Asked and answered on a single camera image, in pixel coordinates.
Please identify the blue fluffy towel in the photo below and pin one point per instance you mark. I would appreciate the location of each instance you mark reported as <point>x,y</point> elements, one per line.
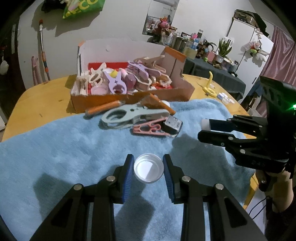
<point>40,166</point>

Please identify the white jar lid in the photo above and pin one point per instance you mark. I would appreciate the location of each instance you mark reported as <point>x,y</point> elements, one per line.
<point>148,168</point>

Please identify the green tote bag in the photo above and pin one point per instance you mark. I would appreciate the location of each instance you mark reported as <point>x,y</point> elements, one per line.
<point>77,8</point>

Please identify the yellow bottle cap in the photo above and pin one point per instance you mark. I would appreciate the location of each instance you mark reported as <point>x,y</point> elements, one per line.
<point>113,74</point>

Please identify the person right hand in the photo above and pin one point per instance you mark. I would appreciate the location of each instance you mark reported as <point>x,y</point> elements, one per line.
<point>282,191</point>

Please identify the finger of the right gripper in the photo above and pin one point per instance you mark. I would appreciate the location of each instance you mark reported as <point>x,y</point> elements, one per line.
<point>251,125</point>
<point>226,140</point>

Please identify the pink plush toy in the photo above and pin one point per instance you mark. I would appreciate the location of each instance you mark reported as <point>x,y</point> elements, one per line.
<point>162,27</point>

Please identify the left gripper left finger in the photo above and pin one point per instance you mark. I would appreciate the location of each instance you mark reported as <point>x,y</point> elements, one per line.
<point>87,211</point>

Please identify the beige clothes peg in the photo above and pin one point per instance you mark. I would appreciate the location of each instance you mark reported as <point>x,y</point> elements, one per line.
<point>151,62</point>

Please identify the orange handled tool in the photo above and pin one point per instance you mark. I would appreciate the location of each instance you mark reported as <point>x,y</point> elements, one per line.
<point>101,108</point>

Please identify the yellow plastic clip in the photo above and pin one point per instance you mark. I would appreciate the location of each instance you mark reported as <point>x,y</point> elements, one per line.
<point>207,89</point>

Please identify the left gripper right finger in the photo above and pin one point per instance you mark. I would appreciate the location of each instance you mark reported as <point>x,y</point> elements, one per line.
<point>227,218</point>

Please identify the dark green side table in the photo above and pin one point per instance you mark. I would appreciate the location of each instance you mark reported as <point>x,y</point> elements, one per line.
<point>230,83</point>

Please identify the purple nail polish bottle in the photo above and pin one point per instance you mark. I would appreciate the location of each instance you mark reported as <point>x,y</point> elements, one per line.
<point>128,78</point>

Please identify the pink small clothes peg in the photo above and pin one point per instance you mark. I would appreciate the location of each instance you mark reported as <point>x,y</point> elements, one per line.
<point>154,128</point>

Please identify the grey green large clip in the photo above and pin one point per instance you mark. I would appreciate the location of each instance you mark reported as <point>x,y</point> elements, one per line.
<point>127,115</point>

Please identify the lilac bunny clip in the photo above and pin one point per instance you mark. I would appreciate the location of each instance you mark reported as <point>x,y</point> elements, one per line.
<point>115,84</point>

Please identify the cream large clothes peg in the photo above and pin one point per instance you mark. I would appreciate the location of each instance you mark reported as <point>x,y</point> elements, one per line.
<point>83,80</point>

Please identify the orange cardboard box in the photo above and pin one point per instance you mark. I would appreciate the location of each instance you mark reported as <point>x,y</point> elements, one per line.
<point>111,54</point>

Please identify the lilac plastic clip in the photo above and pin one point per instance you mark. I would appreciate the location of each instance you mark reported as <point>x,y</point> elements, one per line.
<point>139,69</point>

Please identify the small black box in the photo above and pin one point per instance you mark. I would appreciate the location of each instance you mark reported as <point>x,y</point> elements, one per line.
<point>172,126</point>

